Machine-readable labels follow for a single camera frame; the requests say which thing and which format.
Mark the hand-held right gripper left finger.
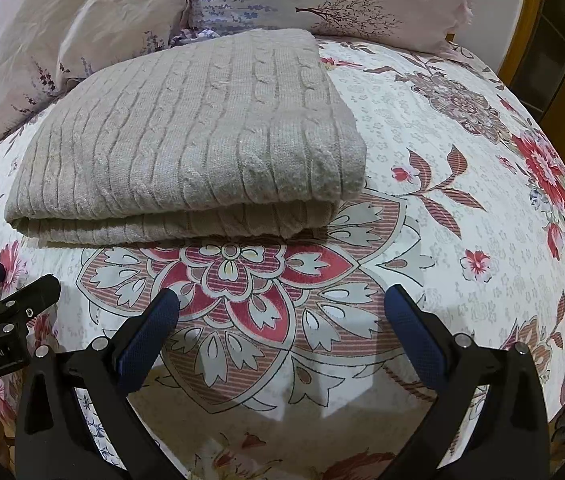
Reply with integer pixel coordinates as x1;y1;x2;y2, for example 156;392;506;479
15;287;188;480

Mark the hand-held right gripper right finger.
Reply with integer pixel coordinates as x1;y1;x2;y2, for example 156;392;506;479
377;284;551;480

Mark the beige knitted blanket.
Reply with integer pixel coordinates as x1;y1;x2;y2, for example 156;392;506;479
4;27;368;251

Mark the floral bed sheet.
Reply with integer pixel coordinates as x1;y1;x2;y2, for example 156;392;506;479
0;35;565;480

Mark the wooden cabinet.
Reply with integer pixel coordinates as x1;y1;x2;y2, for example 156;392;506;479
493;0;565;166

